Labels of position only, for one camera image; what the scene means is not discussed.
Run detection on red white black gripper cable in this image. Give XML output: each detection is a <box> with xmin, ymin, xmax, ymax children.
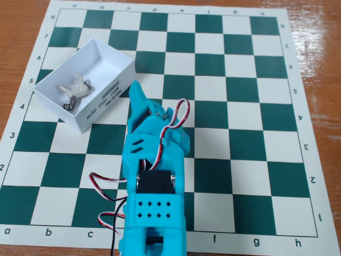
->
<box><xmin>149</xmin><ymin>98</ymin><xmax>191</xmax><ymax>172</ymax></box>

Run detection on white cardboard box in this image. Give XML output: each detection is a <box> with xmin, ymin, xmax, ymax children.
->
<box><xmin>32</xmin><ymin>38</ymin><xmax>137</xmax><ymax>133</ymax></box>

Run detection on cyan gripper body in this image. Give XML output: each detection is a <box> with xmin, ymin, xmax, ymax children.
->
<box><xmin>121</xmin><ymin>115</ymin><xmax>185</xmax><ymax>195</ymax></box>

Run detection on cyan gripper finger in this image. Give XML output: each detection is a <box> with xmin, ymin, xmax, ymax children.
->
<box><xmin>149</xmin><ymin>100</ymin><xmax>192</xmax><ymax>158</ymax></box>
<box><xmin>128</xmin><ymin>79</ymin><xmax>149</xmax><ymax>131</ymax></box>

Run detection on red white black wrist cable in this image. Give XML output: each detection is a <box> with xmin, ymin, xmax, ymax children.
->
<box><xmin>88</xmin><ymin>170</ymin><xmax>129</xmax><ymax>201</ymax></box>

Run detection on red white black elbow cable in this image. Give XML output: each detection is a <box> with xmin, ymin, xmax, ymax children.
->
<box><xmin>97</xmin><ymin>211</ymin><xmax>126</xmax><ymax>241</ymax></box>

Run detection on green and white chessboard mat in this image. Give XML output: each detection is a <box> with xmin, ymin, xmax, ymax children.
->
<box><xmin>0</xmin><ymin>0</ymin><xmax>334</xmax><ymax>253</ymax></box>

